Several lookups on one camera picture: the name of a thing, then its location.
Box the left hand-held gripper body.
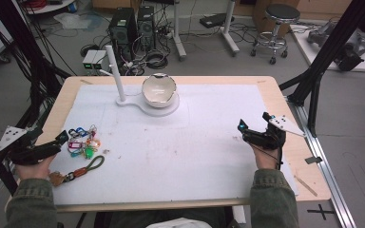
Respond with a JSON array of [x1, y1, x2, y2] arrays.
[[0, 125, 62, 166]]

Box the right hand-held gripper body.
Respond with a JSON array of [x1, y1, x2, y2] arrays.
[[241, 114, 307, 151]]

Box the key ring with colourful tags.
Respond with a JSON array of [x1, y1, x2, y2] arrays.
[[67, 124, 103, 160]]

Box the green lanyard keychain with bear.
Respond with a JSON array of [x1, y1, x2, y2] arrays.
[[48, 154, 106, 188]]

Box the white key stand with post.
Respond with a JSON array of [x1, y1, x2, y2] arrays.
[[105, 45, 182, 118]]

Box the person's left hand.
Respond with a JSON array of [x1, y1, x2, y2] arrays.
[[14, 154, 59, 181]]

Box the person's right hand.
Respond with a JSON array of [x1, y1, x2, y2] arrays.
[[249, 142, 284, 171]]

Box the thin wooden stick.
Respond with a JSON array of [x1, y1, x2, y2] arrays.
[[294, 175, 319, 198]]

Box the white foam mat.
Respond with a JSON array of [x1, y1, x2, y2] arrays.
[[48, 83, 299, 206]]

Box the small white power boxes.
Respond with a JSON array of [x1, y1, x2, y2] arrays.
[[82, 48, 109, 72]]

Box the white eggshell-shaped bowl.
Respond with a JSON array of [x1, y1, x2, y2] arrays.
[[141, 72, 179, 109]]

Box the white desk leg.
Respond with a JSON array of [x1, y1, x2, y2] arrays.
[[170, 0, 188, 62], [221, 0, 240, 57]]

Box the black round metal stool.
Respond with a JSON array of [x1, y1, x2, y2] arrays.
[[249, 3, 301, 67]]

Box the white platform with equipment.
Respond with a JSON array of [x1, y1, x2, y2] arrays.
[[289, 17, 365, 74]]

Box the flat black box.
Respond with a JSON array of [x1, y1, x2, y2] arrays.
[[199, 12, 236, 29]]

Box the person's lap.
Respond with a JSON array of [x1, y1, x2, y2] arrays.
[[94, 207, 236, 228]]

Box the clear plastic sheet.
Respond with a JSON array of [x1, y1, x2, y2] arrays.
[[52, 11, 105, 32]]

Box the large black computer tower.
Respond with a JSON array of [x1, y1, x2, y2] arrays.
[[108, 7, 139, 62]]

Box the round white side table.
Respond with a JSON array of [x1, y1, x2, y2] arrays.
[[24, 0, 78, 16]]

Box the small black computer tower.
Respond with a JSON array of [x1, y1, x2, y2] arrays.
[[137, 5, 157, 49]]

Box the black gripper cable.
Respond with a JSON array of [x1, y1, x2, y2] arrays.
[[252, 143, 284, 171]]

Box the aluminium rail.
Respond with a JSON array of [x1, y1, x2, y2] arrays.
[[286, 94, 357, 228]]

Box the black metal frame stand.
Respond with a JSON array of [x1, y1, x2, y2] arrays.
[[278, 0, 365, 138], [0, 0, 72, 196]]

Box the coiled black cable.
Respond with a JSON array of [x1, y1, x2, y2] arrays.
[[144, 49, 169, 70]]

